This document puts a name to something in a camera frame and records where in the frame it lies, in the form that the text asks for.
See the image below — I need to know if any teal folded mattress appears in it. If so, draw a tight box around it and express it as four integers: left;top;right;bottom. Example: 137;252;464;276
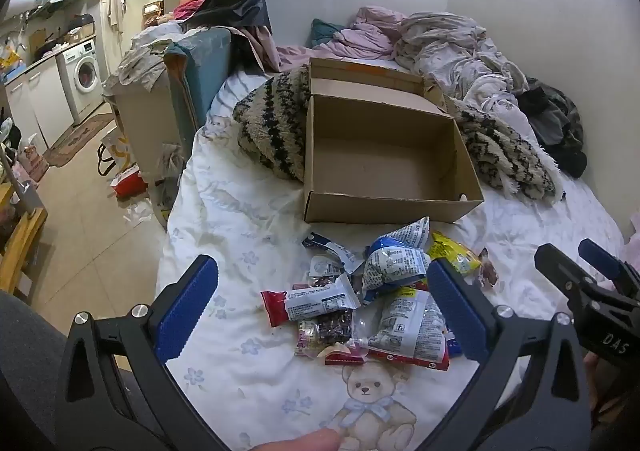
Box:
164;27;236;132

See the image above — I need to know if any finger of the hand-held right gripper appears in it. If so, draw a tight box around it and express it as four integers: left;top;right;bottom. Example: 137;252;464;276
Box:
534;243;598;302
578;238;640;299

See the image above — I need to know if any white washing machine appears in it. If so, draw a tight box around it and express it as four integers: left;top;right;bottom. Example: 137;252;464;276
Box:
55;38;106;127

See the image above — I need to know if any red pink clothes pile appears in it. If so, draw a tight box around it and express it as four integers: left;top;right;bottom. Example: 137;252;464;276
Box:
172;0;206;22

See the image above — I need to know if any yellow snack packet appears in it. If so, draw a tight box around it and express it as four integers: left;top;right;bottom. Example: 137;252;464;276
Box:
427;231;483;277

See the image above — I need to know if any dark blue white wrapper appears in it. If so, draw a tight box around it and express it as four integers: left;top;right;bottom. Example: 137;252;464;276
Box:
301;232;366;272

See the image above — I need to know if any white kitchen cabinet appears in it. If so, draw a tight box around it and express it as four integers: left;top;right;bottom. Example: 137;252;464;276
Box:
5;62;76;152

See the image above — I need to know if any person's left hand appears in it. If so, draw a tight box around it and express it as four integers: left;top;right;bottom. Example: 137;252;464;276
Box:
247;427;346;451

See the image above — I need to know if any white hanging garment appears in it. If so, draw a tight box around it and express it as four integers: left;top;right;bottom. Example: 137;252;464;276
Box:
102;0;130;34

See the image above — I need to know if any yellow wooden chair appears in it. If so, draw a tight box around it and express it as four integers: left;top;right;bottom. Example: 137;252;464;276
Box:
0;181;48;304

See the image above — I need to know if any white floral bear bed sheet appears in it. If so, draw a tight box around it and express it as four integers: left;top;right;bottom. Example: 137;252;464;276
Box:
155;66;626;451

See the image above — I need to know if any small brown candy packet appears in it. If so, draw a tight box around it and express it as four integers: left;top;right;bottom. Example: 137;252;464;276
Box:
477;247;501;289

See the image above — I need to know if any clear pink candy packet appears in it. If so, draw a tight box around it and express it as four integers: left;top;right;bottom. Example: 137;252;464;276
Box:
294;308;353;358

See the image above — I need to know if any large beige cardboard box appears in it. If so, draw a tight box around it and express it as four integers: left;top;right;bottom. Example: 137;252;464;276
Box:
102;76;188;212

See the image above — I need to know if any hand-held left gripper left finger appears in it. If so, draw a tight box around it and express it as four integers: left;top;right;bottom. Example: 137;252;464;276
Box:
55;253;236;451

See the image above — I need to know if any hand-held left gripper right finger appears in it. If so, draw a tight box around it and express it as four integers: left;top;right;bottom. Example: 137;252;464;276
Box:
426;256;593;451

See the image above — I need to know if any white plastic bag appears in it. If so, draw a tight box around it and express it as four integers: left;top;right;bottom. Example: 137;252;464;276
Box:
122;198;153;227

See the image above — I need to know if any brown cardboard box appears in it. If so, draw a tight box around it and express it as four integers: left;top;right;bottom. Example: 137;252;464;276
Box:
302;57;485;224

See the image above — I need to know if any white crumpled duvet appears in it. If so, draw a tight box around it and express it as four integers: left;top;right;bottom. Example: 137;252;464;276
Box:
395;11;531;132

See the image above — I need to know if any person's grey trouser leg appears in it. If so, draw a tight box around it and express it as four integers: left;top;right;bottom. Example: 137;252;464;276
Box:
0;288;136;451

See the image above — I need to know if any red white snack bar packet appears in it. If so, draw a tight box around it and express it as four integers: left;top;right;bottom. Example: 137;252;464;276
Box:
260;273;362;327

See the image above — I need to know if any clear plastic bag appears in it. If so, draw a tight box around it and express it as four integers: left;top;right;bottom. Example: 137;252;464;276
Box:
155;141;188;232

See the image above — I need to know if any dark clothes pile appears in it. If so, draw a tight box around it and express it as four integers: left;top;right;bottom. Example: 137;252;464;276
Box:
517;78;588;179

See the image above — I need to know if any brown patterned floor mat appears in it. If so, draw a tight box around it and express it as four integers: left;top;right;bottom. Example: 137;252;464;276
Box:
44;112;117;168

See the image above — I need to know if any fuzzy striped cream blanket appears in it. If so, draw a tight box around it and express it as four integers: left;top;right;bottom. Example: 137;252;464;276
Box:
232;65;565;206

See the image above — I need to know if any teal pillow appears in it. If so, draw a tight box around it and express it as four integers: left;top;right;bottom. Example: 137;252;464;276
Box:
307;18;348;49

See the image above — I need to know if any white yellow shopping bag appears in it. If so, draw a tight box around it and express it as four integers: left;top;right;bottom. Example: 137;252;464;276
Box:
97;128;136;177

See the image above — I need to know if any patterned cloth pile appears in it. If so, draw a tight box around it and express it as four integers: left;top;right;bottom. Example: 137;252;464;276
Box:
102;24;201;92

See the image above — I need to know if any pink crumpled blanket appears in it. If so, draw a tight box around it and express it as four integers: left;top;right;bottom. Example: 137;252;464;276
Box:
275;6;416;72

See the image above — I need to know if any red box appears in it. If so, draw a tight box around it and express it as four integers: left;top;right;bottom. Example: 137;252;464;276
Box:
112;166;150;199

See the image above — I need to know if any white red snack bag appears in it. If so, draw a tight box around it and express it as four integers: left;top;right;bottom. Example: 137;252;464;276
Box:
367;287;451;372

